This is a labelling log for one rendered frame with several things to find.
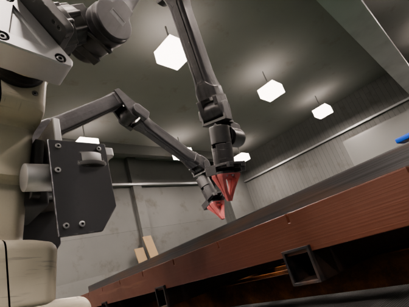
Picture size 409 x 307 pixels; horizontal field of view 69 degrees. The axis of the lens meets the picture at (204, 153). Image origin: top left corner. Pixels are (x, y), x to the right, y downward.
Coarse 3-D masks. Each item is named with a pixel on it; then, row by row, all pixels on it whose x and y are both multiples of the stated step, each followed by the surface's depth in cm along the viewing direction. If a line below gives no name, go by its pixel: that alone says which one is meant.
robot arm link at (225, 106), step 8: (224, 104) 80; (224, 112) 80; (200, 120) 84; (216, 120) 81; (224, 120) 81; (232, 120) 85; (232, 128) 85; (240, 136) 86; (232, 144) 85; (240, 144) 88
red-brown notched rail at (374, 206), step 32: (352, 192) 38; (384, 192) 35; (288, 224) 45; (320, 224) 41; (352, 224) 38; (384, 224) 35; (192, 256) 65; (224, 256) 57; (256, 256) 50; (288, 256) 45; (128, 288) 91; (160, 288) 76
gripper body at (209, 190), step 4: (212, 184) 127; (204, 188) 125; (208, 188) 124; (212, 188) 124; (204, 192) 124; (208, 192) 123; (212, 192) 120; (216, 192) 120; (220, 192) 122; (204, 196) 124; (208, 196) 123; (212, 196) 121; (216, 196) 123
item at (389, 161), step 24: (408, 144) 37; (360, 168) 41; (384, 168) 39; (312, 192) 47; (336, 192) 44; (264, 216) 55; (192, 240) 72; (216, 240) 65; (144, 264) 92; (96, 288) 127
